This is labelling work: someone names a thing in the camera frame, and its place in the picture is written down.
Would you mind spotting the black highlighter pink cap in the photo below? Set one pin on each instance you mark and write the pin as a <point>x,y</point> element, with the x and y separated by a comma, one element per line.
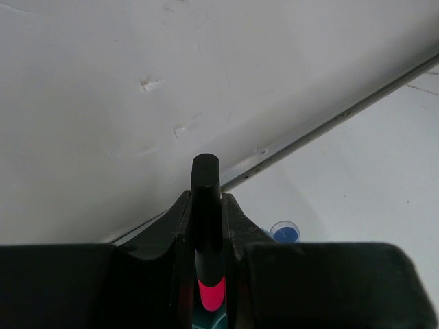
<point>206,214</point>

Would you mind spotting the black highlighter blue cap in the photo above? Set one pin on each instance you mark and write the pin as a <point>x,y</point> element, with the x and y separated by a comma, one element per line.
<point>285,232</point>

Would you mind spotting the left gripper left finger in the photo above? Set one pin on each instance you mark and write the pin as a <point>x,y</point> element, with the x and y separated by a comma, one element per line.
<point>147,282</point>

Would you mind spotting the teal round organizer container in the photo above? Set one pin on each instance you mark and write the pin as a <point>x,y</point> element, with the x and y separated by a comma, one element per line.
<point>202,319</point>

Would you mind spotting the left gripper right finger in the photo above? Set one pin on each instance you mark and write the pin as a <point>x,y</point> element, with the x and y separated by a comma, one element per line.
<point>316,285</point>

